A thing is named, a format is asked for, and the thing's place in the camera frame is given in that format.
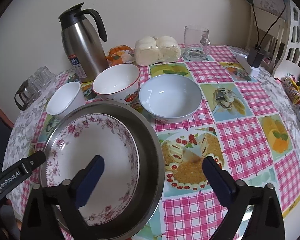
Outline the black power adapter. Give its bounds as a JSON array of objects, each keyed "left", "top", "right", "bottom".
[{"left": 247, "top": 45, "right": 264, "bottom": 68}]

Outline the orange snack packet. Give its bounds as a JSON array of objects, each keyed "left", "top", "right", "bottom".
[{"left": 106, "top": 44, "right": 135, "bottom": 67}]

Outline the clear glass tumbler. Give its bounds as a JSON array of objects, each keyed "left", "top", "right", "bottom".
[
  {"left": 32, "top": 70, "right": 47, "bottom": 93},
  {"left": 41, "top": 66, "right": 57, "bottom": 89}
]

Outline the colourful candy packet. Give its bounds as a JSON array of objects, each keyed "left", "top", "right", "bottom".
[{"left": 281, "top": 76, "right": 300, "bottom": 103}]

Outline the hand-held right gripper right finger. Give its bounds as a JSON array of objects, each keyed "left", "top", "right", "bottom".
[{"left": 202, "top": 156, "right": 285, "bottom": 240}]

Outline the white carved chair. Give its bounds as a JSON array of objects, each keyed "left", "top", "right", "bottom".
[{"left": 245, "top": 0, "right": 300, "bottom": 80}]

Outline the stainless steel pan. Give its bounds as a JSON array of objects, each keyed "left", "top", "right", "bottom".
[{"left": 40, "top": 102, "right": 165, "bottom": 240}]

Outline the round floral rim plate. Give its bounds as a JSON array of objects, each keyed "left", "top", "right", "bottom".
[{"left": 45, "top": 114, "right": 140, "bottom": 227}]

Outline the stainless steel thermos jug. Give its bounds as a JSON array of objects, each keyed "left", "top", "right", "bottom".
[{"left": 58, "top": 2, "right": 108, "bottom": 83}]

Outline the glass pot with black handle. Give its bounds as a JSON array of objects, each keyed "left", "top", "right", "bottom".
[{"left": 14, "top": 79, "right": 40, "bottom": 110}]

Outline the bag of white steamed buns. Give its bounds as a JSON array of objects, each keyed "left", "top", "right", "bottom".
[{"left": 134, "top": 36, "right": 182, "bottom": 67}]

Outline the pale blue bowl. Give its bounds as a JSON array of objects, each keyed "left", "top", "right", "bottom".
[{"left": 139, "top": 74, "right": 202, "bottom": 123}]

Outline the black cable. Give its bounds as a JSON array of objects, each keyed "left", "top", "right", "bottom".
[
  {"left": 249, "top": 0, "right": 260, "bottom": 49},
  {"left": 257, "top": 0, "right": 289, "bottom": 50}
]

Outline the small white bowl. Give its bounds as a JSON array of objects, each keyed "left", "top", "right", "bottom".
[{"left": 45, "top": 81, "right": 87, "bottom": 120}]

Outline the clear glass mug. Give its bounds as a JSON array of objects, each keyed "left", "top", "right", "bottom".
[{"left": 184, "top": 25, "right": 212, "bottom": 62}]

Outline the pink checked tablecloth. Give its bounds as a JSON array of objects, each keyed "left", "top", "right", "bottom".
[{"left": 17, "top": 44, "right": 300, "bottom": 240}]

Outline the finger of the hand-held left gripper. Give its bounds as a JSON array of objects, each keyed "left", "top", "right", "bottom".
[{"left": 21, "top": 151, "right": 47, "bottom": 178}]

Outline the strawberry print bowl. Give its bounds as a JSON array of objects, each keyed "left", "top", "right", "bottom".
[{"left": 92, "top": 64, "right": 141, "bottom": 105}]

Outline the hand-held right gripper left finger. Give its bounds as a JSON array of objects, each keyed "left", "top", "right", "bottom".
[{"left": 20, "top": 155, "right": 105, "bottom": 240}]

